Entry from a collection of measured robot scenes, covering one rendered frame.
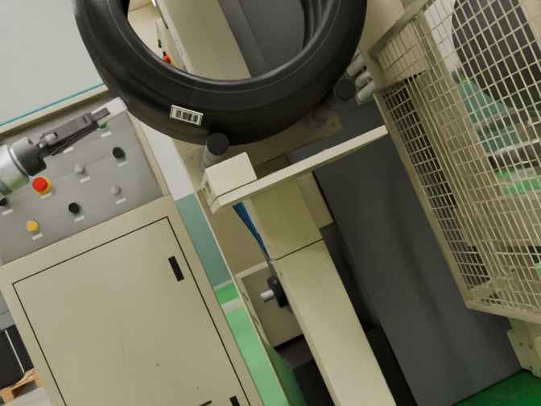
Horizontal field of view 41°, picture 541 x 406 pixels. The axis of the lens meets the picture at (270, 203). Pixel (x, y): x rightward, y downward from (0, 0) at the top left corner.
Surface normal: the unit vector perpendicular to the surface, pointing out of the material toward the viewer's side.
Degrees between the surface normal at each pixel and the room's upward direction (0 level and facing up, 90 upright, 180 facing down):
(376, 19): 90
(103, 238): 90
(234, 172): 90
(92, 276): 90
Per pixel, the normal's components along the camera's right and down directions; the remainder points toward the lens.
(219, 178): 0.12, -0.06
